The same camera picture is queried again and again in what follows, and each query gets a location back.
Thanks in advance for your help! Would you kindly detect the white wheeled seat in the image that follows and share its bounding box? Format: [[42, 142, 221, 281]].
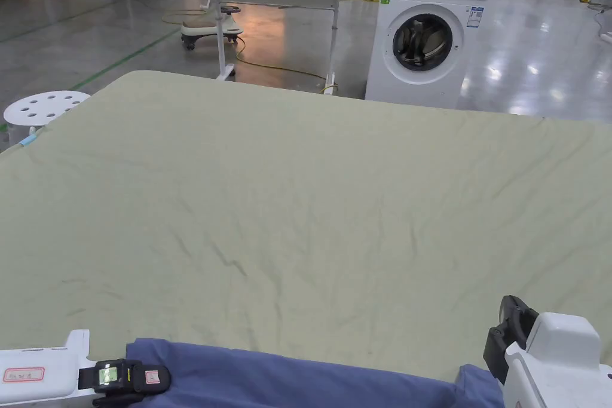
[[180, 4, 246, 52]]

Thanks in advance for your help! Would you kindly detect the dark blue shirt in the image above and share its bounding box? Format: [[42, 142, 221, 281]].
[[126, 338, 506, 408]]

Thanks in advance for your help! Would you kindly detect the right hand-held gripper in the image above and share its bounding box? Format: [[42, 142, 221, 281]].
[[482, 295, 612, 408]]

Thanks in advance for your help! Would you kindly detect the white washing machine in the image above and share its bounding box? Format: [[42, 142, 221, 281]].
[[365, 0, 493, 111]]

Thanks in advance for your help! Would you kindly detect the bed with pale green sheet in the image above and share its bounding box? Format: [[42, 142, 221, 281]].
[[0, 70, 612, 408]]

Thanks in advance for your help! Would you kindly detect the white round stool with holes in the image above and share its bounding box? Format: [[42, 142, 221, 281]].
[[3, 89, 92, 142]]

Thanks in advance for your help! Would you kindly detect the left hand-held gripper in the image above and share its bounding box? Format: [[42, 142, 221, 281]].
[[0, 329, 173, 408]]

